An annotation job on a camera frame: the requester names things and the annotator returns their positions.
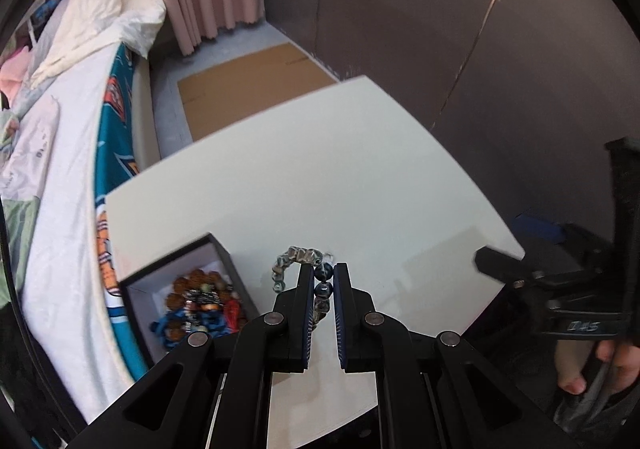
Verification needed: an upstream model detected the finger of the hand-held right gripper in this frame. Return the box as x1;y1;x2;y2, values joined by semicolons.
515;213;569;243
472;246;551;290

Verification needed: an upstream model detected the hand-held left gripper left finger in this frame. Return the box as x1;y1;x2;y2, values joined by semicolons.
65;261;317;449

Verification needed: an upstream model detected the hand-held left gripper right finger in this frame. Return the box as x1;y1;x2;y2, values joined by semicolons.
334;263;576;449

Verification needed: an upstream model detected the grey bead bracelet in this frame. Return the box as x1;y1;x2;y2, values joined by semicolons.
270;245;337;325

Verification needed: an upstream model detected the pile of colourful bracelets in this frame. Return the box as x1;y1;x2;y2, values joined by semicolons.
165;268;242;340

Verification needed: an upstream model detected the black gift box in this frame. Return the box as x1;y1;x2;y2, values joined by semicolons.
118;233;261;366

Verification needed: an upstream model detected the person's right hand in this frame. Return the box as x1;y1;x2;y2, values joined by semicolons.
555;339;640;397

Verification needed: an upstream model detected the large brown cardboard sheet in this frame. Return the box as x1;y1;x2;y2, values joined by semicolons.
177;43;341;142

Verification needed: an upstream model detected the beige bed base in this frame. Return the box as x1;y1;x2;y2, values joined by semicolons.
130;58;167;172

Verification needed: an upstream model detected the bed with white sheets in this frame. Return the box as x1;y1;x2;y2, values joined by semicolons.
0;44;147;425

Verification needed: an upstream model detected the teal printed mattress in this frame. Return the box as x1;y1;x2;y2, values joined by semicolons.
92;41;152;380

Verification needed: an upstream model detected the green patterned quilt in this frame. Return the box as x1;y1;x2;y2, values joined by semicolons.
0;94;62;295

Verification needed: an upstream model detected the white duvet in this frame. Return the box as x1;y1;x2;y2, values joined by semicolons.
30;0;169;90

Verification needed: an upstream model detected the white pillow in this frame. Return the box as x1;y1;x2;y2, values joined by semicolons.
47;0;124;76

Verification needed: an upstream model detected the pink plush garment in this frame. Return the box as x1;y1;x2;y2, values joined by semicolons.
0;46;34;100

